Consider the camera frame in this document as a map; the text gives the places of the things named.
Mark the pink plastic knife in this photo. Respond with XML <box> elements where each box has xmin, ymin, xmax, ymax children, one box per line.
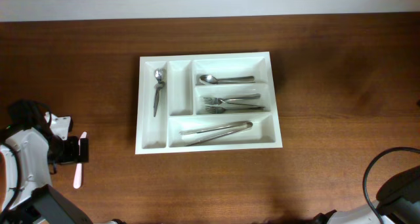
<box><xmin>72</xmin><ymin>131</ymin><xmax>88</xmax><ymax>190</ymax></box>

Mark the small steel spoon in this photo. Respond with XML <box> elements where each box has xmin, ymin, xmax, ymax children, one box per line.
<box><xmin>154</xmin><ymin>81</ymin><xmax>165</xmax><ymax>117</ymax></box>
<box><xmin>154</xmin><ymin>68</ymin><xmax>166</xmax><ymax>109</ymax></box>

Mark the steel tablespoon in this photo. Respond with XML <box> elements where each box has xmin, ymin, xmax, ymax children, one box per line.
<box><xmin>218</xmin><ymin>76</ymin><xmax>255</xmax><ymax>84</ymax></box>
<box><xmin>198</xmin><ymin>74</ymin><xmax>256</xmax><ymax>86</ymax></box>

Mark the black-handled steel fork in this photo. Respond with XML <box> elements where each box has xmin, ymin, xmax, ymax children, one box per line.
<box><xmin>220</xmin><ymin>99</ymin><xmax>265</xmax><ymax>108</ymax></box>

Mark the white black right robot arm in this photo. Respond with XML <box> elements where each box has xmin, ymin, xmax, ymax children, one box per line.
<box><xmin>311</xmin><ymin>166</ymin><xmax>419</xmax><ymax>224</ymax></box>

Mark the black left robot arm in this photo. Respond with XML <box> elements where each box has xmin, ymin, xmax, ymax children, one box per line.
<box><xmin>1</xmin><ymin>100</ymin><xmax>91</xmax><ymax>223</ymax></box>

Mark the white cutlery tray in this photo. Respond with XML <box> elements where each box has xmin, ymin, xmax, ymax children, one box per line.
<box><xmin>135</xmin><ymin>52</ymin><xmax>282</xmax><ymax>154</ymax></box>

